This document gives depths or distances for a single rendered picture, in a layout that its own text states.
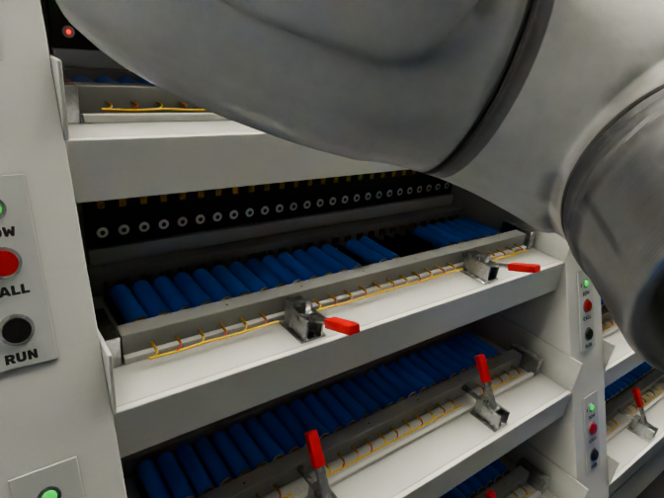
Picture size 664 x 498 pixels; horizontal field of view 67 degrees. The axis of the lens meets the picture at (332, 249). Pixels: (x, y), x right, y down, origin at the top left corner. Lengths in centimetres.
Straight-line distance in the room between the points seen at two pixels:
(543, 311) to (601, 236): 64
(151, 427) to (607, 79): 37
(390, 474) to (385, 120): 49
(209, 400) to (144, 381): 5
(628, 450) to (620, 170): 94
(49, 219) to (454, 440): 51
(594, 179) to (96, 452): 35
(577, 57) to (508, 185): 5
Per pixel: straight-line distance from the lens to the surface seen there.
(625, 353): 99
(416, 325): 56
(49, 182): 38
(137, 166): 40
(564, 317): 80
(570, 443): 88
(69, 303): 38
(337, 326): 43
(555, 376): 84
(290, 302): 48
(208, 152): 42
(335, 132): 19
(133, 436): 43
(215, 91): 19
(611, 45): 20
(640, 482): 123
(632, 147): 18
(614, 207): 18
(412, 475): 62
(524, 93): 19
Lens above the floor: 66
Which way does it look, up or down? 7 degrees down
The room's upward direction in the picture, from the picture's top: 6 degrees counter-clockwise
